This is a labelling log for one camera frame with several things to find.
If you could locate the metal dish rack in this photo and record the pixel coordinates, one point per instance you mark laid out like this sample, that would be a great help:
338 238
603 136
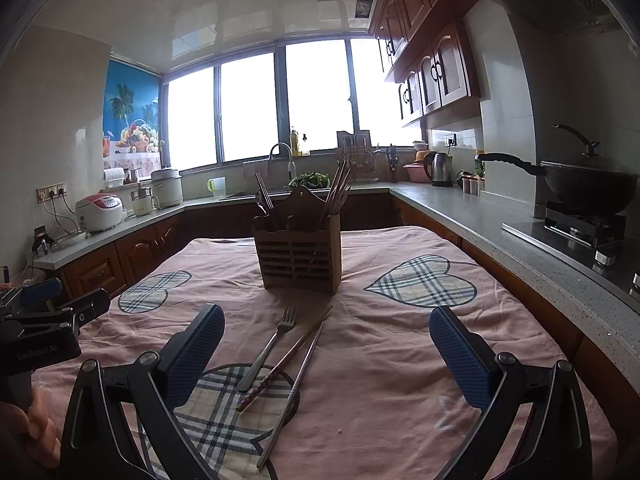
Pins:
356 157

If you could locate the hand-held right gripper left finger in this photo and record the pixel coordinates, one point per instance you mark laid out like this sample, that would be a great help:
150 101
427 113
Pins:
195 355

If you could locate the black wok with lid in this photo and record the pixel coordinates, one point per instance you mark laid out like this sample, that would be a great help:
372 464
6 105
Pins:
585 185

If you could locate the yellow oil bottle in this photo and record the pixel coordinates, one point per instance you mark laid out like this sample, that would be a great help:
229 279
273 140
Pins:
295 144

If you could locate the white wall socket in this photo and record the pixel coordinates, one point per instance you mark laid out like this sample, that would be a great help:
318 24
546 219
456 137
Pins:
450 140

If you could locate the white tray with black device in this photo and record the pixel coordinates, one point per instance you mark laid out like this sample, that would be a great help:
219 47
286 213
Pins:
60 240

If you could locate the white paper roll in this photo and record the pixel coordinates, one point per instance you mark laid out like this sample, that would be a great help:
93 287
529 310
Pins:
114 179

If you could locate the row of spice jars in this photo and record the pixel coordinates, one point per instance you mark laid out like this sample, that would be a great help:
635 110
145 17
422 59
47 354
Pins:
471 185

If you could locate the gas stove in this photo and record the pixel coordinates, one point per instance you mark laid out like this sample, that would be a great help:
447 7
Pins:
575 240

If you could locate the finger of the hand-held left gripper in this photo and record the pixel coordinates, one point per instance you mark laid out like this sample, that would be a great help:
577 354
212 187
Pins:
85 310
42 291

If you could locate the steel electric kettle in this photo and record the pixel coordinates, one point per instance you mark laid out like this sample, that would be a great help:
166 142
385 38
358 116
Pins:
441 170

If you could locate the pink blanket with plaid hearts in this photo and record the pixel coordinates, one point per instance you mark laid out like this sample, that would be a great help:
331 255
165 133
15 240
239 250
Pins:
375 360

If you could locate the patterned wooden chopstick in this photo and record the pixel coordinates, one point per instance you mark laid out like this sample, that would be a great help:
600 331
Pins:
280 365

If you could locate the stainless steel fork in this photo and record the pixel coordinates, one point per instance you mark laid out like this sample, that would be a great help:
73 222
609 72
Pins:
272 345

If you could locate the metal spoon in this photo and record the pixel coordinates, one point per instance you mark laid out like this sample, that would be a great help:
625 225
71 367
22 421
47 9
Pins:
260 206

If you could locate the kitchen window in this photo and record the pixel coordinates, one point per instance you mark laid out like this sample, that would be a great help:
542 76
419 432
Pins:
250 110

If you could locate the wooden base cabinets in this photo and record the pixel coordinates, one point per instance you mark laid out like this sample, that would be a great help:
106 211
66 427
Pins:
140 255

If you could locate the person's left hand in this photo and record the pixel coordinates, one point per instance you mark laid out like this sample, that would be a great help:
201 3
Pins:
40 430

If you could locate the wooden utensil holder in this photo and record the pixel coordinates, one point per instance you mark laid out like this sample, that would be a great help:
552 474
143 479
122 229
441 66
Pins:
295 260

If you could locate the clear jug with green lid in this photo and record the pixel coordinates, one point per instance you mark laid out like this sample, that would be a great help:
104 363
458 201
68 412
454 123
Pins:
218 187

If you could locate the wall socket with plugs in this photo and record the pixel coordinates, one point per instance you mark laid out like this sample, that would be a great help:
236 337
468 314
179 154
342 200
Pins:
51 193

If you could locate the dark green container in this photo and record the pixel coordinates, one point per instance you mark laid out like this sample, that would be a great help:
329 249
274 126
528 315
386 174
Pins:
461 176

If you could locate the cluster of sauce bottles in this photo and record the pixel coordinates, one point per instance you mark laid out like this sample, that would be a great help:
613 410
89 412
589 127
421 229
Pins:
479 162

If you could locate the bundle of wooden chopsticks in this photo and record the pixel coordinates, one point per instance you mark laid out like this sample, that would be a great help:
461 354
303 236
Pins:
337 195

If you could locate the metal chopstick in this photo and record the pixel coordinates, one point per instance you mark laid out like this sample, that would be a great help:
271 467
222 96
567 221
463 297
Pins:
261 187
267 195
295 390

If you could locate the steel kitchen faucet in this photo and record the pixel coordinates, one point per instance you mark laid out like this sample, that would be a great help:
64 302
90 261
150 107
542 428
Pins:
290 165

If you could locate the wooden wall cabinets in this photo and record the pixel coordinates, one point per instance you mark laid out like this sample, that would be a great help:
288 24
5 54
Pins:
450 65

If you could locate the pink plastic basin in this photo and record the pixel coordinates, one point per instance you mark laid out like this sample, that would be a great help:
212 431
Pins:
417 174

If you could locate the fruit wall poster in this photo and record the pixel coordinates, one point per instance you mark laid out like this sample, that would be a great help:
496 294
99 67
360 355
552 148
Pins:
132 110

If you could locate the red and white rice cooker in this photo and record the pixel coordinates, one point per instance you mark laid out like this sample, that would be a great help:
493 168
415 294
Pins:
102 212

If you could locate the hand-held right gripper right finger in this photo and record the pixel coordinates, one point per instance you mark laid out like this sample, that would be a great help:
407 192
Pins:
460 355

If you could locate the green leafy vegetables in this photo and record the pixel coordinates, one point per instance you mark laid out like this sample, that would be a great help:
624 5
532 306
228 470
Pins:
310 181

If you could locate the small white electric pot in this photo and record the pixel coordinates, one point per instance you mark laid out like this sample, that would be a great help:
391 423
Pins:
142 202

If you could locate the large white cooker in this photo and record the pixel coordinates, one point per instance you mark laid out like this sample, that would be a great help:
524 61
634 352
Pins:
166 189

